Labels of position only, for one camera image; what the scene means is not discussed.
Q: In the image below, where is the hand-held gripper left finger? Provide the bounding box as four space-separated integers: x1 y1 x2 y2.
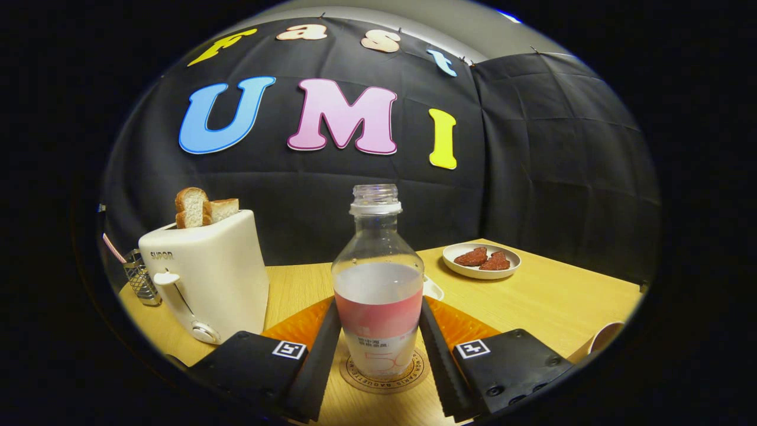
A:
189 298 342 424

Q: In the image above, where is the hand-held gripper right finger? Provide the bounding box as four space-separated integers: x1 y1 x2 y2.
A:
419 298 575 424

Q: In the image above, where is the round brown coaster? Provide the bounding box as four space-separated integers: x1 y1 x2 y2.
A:
339 349 432 395

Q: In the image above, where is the clear juice bottle red label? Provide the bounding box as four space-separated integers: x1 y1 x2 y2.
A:
331 183 425 379

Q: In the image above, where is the cream cup wooden handle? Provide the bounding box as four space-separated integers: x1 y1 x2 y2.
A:
567 321 626 364

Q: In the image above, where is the white round plate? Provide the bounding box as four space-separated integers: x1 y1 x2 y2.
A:
442 243 522 280

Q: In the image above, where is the wooden table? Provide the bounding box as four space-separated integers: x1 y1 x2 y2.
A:
118 238 645 426

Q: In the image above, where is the red meat piece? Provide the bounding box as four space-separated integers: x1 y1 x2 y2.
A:
453 247 489 267
479 251 511 272

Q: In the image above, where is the white toaster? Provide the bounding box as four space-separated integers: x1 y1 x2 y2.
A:
138 209 270 346

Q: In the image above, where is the black backdrop cloth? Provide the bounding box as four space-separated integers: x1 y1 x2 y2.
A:
98 15 661 285

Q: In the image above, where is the toasted bread slice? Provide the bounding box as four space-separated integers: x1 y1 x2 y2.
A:
174 187 209 230
203 198 240 225

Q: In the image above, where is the wire mesh holder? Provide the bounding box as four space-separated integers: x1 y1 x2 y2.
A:
122 248 162 306

